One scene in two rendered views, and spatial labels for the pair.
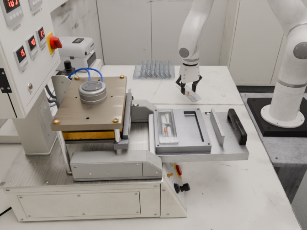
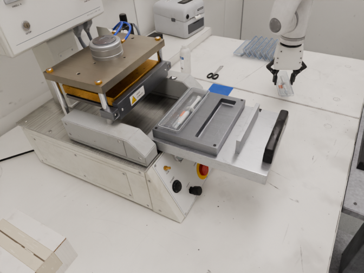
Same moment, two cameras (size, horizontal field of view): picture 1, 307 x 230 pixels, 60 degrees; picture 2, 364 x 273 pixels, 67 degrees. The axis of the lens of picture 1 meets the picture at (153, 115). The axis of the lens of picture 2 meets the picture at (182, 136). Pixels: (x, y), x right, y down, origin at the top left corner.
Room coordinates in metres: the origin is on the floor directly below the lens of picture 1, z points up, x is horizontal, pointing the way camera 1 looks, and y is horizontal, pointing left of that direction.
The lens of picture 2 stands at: (0.19, -0.33, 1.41)
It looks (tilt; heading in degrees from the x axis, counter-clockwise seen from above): 41 degrees down; 32
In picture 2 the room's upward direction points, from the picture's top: 5 degrees counter-clockwise
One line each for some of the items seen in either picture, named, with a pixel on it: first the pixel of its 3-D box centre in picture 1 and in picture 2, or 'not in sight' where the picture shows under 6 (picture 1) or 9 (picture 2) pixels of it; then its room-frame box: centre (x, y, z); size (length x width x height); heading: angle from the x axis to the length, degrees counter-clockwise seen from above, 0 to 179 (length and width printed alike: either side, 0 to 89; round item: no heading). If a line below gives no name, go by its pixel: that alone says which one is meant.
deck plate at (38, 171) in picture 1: (91, 144); (113, 109); (0.67, 0.21, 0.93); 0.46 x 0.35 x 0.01; 91
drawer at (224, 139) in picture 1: (193, 131); (218, 125); (0.68, -0.13, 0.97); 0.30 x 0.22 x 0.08; 91
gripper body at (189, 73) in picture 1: (189, 70); (288, 54); (1.23, -0.19, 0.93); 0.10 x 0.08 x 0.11; 112
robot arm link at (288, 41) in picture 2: (190, 59); (292, 38); (1.23, -0.19, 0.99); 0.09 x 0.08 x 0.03; 112
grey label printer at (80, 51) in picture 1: (73, 53); (179, 15); (1.61, 0.50, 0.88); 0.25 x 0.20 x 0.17; 81
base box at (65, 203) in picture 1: (107, 159); (133, 131); (0.69, 0.17, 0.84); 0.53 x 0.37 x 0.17; 91
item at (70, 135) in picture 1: (96, 107); (114, 68); (0.68, 0.17, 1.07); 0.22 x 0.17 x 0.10; 1
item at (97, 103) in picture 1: (85, 101); (105, 58); (0.69, 0.21, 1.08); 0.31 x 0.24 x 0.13; 1
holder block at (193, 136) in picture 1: (179, 128); (201, 117); (0.68, -0.08, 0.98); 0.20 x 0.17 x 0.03; 1
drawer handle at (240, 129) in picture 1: (236, 125); (276, 134); (0.69, -0.27, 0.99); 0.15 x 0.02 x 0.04; 1
